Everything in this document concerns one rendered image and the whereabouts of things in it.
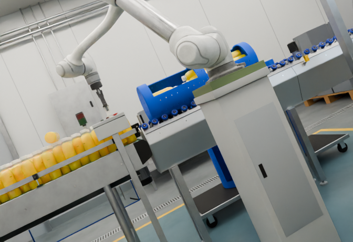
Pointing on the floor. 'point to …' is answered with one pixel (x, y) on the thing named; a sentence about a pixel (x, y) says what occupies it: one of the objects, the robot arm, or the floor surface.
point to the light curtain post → (334, 19)
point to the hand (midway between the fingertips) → (107, 111)
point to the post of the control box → (139, 188)
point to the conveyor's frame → (75, 193)
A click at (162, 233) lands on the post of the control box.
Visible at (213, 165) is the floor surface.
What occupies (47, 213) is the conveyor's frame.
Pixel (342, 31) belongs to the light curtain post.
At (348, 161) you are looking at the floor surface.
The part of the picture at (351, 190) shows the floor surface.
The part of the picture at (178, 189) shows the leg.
